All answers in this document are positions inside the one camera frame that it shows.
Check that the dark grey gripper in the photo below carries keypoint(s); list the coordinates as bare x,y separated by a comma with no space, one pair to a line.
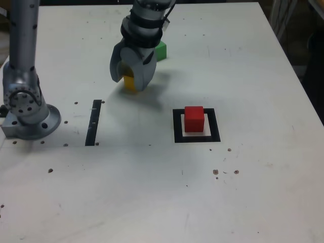
147,54

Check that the yellow cube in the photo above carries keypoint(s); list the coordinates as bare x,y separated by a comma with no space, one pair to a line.
129,83

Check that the green cube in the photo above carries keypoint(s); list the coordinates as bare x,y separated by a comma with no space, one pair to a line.
161,51

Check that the red cube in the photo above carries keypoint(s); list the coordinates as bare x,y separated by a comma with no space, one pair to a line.
193,120

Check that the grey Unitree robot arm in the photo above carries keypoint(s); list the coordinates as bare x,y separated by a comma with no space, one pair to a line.
22,50

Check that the black tape square outline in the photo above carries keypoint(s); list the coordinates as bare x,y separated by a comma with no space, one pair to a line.
217,126

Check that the black tape strip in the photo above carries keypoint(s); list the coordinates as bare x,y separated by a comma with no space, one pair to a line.
92,121

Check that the white metal frame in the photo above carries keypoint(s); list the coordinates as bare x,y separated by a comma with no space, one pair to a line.
273,12

